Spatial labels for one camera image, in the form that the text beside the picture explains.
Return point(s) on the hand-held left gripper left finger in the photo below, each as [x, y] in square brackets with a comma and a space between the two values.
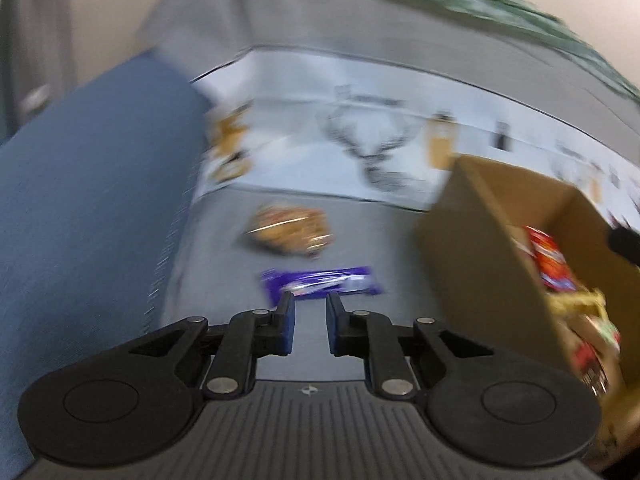
[288, 325]

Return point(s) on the red and blue snack packet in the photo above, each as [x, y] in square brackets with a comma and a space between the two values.
[547, 260]

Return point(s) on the clear bag of biscuits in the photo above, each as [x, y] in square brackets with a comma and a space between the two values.
[287, 227]

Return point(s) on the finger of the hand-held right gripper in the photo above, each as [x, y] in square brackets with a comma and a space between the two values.
[624, 241]

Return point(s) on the white deer print cloth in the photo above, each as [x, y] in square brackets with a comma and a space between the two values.
[300, 125]

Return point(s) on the blue cushion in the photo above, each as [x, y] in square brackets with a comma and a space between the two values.
[85, 210]

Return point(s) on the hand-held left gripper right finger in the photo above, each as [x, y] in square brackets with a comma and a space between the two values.
[332, 325]

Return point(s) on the purple wafer packet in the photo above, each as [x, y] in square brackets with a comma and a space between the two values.
[320, 282]

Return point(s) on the yellow snack packet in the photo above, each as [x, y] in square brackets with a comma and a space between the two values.
[590, 360]
[575, 302]

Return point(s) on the cardboard box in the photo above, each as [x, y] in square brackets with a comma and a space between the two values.
[480, 260]

